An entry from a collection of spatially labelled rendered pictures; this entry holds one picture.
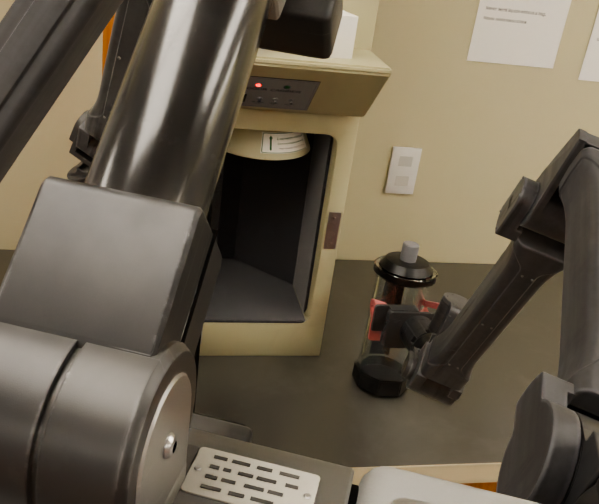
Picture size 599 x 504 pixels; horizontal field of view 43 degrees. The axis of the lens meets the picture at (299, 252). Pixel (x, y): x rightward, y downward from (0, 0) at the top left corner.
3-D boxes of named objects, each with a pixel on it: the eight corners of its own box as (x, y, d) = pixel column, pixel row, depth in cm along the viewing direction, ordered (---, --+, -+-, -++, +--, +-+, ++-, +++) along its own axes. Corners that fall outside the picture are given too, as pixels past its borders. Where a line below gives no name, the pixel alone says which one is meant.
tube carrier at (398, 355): (345, 359, 141) (367, 252, 133) (400, 361, 144) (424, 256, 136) (360, 391, 131) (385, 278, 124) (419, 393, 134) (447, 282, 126)
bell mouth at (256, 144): (204, 123, 138) (206, 93, 136) (299, 129, 142) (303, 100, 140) (213, 157, 123) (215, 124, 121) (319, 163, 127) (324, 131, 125)
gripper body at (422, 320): (386, 307, 123) (401, 329, 116) (445, 308, 125) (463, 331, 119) (379, 342, 125) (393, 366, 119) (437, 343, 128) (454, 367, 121)
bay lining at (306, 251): (160, 255, 155) (170, 82, 140) (286, 258, 161) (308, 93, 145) (164, 319, 134) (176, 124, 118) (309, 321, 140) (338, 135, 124)
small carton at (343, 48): (305, 49, 113) (311, 7, 110) (335, 50, 115) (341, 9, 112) (321, 58, 109) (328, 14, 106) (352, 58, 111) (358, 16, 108)
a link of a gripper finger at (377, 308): (362, 283, 130) (379, 309, 121) (402, 285, 131) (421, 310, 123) (355, 319, 132) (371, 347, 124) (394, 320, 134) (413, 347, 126)
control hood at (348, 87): (156, 97, 116) (160, 30, 111) (361, 113, 123) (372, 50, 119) (158, 121, 106) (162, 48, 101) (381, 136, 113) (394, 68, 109)
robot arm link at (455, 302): (399, 380, 109) (456, 404, 108) (432, 311, 105) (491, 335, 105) (401, 347, 120) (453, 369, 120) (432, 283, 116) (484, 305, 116)
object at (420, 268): (370, 266, 134) (377, 231, 131) (419, 269, 136) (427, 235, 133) (385, 289, 125) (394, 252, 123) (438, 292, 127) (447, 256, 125)
